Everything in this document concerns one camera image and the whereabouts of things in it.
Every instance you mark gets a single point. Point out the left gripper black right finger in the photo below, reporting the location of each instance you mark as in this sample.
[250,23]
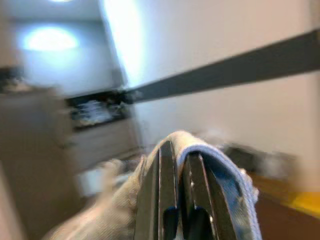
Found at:
[205,212]

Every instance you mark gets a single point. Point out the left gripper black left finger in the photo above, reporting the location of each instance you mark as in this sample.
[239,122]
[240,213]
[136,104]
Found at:
[157,200]

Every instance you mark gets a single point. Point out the light denim shorts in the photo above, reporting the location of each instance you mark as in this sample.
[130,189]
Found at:
[225,175]

